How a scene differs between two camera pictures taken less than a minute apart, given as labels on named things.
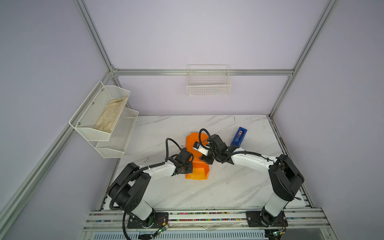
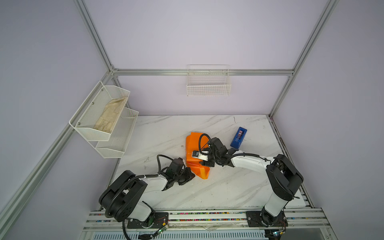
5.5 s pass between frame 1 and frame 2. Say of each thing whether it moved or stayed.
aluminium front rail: stayed
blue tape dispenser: stayed
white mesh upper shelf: stayed
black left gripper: moved
